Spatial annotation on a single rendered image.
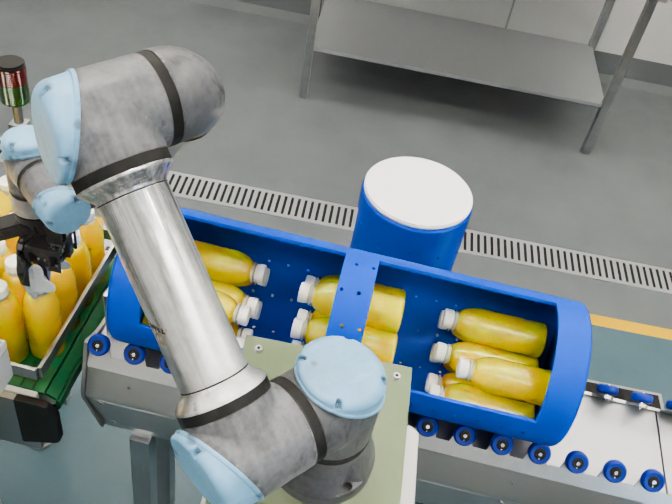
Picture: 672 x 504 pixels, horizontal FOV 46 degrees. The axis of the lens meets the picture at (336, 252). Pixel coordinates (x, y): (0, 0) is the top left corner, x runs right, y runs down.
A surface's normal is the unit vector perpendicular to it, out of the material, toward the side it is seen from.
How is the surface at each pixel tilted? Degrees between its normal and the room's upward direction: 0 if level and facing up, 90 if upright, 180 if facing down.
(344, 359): 6
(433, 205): 0
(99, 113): 45
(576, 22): 90
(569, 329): 8
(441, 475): 70
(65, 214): 90
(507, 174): 0
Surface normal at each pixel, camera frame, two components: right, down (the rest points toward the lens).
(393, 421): 0.14, -0.66
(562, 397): -0.08, 0.18
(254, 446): 0.42, -0.12
